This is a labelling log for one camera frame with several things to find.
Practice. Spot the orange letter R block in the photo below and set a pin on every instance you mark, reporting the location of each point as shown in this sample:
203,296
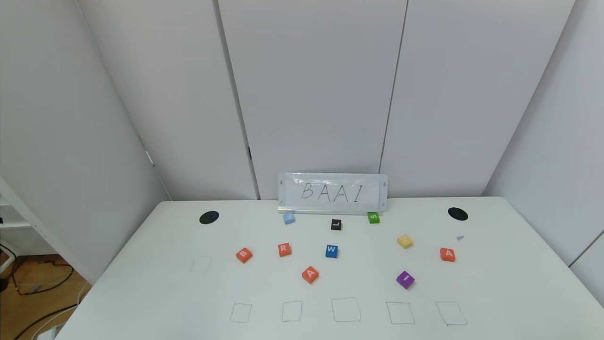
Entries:
284,249

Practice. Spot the black table grommet cap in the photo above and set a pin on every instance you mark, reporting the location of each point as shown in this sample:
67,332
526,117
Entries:
457,214
209,217

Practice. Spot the blue letter W block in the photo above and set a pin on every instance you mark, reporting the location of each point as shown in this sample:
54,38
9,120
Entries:
331,251

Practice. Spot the purple letter I block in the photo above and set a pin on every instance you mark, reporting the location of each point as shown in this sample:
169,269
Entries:
405,279

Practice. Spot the yellow letter block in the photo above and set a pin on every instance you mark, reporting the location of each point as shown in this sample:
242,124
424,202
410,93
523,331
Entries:
405,241

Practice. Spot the green letter S block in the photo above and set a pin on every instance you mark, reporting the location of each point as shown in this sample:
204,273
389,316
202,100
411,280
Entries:
373,217

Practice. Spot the orange letter A block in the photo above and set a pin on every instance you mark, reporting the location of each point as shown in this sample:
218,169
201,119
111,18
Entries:
447,254
310,275

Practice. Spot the orange letter B block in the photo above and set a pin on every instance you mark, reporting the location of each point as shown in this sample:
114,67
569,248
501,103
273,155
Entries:
244,255

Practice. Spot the light blue letter block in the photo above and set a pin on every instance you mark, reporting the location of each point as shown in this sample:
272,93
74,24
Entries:
289,218

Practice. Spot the white BAAI sign board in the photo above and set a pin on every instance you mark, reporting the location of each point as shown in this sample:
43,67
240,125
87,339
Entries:
332,192

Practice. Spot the black letter L block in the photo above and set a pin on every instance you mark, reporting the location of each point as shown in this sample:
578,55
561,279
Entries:
336,224

